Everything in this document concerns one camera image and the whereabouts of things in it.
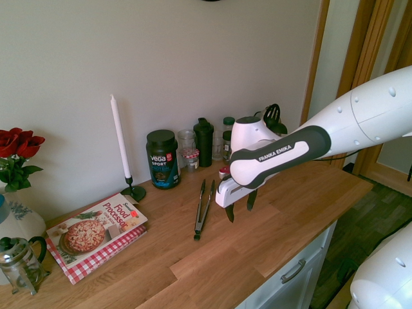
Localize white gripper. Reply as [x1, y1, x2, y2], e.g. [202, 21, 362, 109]
[214, 178, 258, 224]

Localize steel black-tipped kitchen tongs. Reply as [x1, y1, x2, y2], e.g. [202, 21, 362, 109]
[193, 179, 216, 241]

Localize black candle holder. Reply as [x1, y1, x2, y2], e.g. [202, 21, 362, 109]
[120, 175, 147, 200]

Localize dark-lid spice jar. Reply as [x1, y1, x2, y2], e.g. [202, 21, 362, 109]
[221, 130, 233, 166]

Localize black shaker bottle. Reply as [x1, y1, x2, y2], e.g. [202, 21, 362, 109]
[192, 117, 215, 168]

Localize small jar gingham lid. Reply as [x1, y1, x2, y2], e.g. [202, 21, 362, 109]
[180, 149, 200, 173]

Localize white cabinet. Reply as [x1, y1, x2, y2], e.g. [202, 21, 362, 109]
[238, 221, 339, 309]

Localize clear glass jar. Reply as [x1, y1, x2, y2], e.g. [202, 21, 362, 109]
[177, 129, 197, 153]

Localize black spoon utensil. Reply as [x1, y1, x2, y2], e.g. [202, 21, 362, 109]
[272, 121, 288, 137]

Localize black Vega protein tub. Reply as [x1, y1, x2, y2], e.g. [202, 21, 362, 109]
[145, 129, 182, 190]

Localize black slotted spatula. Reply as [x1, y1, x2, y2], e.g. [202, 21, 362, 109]
[264, 103, 282, 129]

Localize tall white candle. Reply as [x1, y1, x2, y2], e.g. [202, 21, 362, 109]
[109, 93, 131, 179]

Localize Food Processor cookbook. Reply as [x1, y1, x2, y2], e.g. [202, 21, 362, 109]
[46, 192, 149, 270]

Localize red checkered book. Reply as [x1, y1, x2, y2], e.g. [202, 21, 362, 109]
[44, 225, 149, 286]

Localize white floral vase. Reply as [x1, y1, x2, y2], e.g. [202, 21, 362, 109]
[0, 188, 47, 286]

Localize glass French press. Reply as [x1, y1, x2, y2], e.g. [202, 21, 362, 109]
[0, 236, 52, 295]

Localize red roses bouquet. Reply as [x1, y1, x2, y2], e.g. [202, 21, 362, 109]
[0, 127, 46, 194]

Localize metal drawer handle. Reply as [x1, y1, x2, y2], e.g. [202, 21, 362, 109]
[280, 259, 307, 285]

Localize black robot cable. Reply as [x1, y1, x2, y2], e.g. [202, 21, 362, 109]
[317, 150, 360, 161]

